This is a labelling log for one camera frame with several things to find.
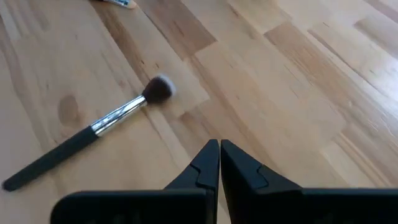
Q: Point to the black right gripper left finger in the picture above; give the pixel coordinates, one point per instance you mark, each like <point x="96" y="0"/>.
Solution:
<point x="202" y="174"/>

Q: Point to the thin black makeup brush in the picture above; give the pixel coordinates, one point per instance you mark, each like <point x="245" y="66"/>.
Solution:
<point x="122" y="3"/>

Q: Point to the fluffy-headed black makeup brush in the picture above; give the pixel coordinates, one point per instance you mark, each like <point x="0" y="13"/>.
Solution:
<point x="49" y="160"/>

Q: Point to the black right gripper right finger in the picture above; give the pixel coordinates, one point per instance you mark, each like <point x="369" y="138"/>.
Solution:
<point x="242" y="180"/>

